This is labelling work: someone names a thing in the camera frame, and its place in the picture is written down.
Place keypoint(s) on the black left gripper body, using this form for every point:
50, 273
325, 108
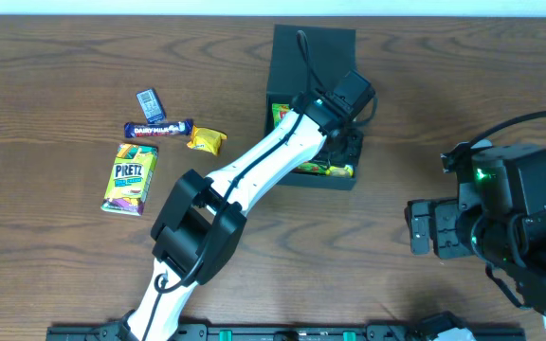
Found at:
349, 143

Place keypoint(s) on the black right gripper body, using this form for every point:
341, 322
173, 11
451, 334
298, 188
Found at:
442, 227

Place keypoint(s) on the Haribo worms candy bag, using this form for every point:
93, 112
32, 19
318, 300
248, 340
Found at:
279, 110

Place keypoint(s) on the yellow candy wrapper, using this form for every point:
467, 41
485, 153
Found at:
206, 140

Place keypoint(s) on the yellow Mentos bottle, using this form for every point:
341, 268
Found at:
347, 171

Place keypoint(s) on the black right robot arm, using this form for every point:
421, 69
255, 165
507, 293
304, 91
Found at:
497, 215

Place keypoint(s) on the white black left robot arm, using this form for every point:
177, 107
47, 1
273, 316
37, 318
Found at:
200, 225

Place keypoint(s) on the dark green open box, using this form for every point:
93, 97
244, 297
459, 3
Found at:
333, 54

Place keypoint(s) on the blue Eclipse mint box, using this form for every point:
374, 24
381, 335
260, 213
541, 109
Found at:
151, 106

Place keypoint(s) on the Dairy Milk chocolate bar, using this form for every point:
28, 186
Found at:
136, 130

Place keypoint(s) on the green Pretz snack box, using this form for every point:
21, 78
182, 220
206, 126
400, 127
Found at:
130, 179

